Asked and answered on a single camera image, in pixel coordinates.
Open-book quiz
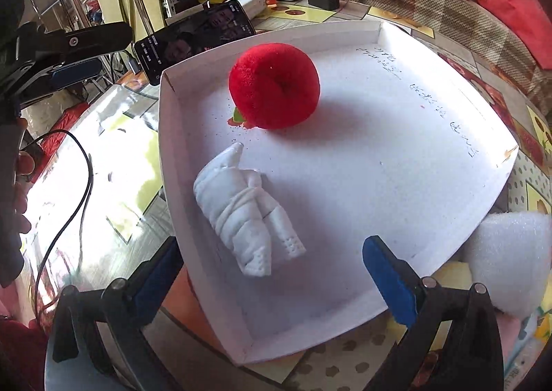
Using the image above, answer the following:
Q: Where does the shallow white cardboard tray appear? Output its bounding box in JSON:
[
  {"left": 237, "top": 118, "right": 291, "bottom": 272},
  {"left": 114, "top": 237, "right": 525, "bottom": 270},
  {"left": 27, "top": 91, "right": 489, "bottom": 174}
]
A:
[{"left": 159, "top": 20, "right": 519, "bottom": 366}]

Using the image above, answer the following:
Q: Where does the person's left forearm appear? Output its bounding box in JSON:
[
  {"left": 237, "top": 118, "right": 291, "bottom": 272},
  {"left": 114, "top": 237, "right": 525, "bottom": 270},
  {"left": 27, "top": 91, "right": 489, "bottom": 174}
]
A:
[{"left": 0, "top": 287, "right": 49, "bottom": 391}]

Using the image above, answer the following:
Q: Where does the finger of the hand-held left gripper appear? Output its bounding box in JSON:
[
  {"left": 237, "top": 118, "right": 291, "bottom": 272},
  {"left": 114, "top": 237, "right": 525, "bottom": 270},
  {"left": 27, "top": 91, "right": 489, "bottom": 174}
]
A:
[
  {"left": 9, "top": 58, "right": 103, "bottom": 105},
  {"left": 41, "top": 21, "right": 134, "bottom": 61}
]

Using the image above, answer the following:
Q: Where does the white foam piece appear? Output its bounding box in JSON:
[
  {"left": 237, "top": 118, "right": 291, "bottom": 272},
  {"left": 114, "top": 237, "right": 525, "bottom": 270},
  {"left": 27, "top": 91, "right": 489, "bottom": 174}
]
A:
[{"left": 463, "top": 211, "right": 552, "bottom": 319}]

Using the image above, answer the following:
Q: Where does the pale yellow sponge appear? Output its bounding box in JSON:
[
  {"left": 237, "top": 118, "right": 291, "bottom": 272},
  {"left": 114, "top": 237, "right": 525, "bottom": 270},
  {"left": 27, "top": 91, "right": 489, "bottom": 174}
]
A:
[{"left": 430, "top": 261, "right": 476, "bottom": 290}]

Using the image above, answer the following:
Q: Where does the red plush apple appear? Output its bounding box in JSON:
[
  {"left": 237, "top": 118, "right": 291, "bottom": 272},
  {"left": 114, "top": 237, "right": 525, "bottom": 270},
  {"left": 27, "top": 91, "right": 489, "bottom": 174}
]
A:
[{"left": 228, "top": 42, "right": 321, "bottom": 131}]

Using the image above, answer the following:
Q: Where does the black smartphone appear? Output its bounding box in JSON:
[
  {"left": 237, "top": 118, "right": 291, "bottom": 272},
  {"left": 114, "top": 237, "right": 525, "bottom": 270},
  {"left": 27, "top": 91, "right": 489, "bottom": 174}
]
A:
[{"left": 134, "top": 0, "right": 256, "bottom": 87}]

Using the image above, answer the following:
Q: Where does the brown checked cloth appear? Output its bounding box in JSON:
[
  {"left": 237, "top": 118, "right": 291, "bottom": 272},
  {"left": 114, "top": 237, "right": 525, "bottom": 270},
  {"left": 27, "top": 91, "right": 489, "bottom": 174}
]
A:
[{"left": 341, "top": 0, "right": 552, "bottom": 116}]

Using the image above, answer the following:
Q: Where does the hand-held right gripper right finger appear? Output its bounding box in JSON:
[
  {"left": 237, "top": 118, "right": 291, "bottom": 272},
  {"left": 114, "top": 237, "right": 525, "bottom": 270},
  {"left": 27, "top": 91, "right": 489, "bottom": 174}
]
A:
[{"left": 361, "top": 235, "right": 506, "bottom": 391}]

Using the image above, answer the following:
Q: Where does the fruit print tablecloth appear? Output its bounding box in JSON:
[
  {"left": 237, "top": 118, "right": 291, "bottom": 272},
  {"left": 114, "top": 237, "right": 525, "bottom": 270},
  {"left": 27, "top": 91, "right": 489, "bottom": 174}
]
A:
[{"left": 17, "top": 0, "right": 552, "bottom": 391}]

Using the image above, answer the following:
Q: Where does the plain red bag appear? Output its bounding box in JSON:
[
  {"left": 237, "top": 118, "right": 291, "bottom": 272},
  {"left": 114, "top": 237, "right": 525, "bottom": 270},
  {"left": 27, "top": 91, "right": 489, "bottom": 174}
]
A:
[{"left": 474, "top": 0, "right": 552, "bottom": 69}]

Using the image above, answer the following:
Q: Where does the black cable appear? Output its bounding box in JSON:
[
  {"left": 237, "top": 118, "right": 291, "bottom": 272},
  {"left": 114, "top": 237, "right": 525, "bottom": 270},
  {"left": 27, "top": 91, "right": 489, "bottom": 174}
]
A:
[{"left": 21, "top": 129, "right": 95, "bottom": 325}]

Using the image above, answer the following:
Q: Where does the pink soft pad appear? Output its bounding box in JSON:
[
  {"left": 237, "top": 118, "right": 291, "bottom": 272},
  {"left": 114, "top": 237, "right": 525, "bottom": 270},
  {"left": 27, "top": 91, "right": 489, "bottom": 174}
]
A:
[{"left": 494, "top": 312, "right": 552, "bottom": 379}]

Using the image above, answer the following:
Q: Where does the person's left hand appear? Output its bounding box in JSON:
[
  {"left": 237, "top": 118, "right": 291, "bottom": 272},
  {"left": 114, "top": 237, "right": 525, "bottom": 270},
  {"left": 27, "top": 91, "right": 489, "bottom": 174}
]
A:
[{"left": 13, "top": 150, "right": 37, "bottom": 242}]

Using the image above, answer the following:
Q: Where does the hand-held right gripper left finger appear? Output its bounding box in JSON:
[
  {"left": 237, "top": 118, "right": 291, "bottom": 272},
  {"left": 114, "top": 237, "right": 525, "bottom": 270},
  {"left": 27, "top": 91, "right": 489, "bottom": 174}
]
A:
[{"left": 52, "top": 237, "right": 185, "bottom": 391}]

